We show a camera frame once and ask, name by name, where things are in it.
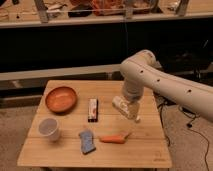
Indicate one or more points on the blue sponge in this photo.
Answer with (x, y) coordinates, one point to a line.
(87, 144)

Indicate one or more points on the beige gripper end piece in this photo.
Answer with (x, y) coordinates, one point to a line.
(133, 109)

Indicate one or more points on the translucent plastic cup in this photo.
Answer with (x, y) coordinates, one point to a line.
(49, 128)

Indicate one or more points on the orange wooden bowl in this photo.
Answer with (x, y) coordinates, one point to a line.
(61, 99)

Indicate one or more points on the long shelf bench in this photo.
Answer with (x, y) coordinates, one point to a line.
(35, 13)

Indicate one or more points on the wooden table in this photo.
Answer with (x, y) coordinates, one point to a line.
(145, 147)

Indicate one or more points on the orange carrot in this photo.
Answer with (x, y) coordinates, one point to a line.
(117, 138)

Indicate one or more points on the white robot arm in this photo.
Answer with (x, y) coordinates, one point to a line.
(138, 72)

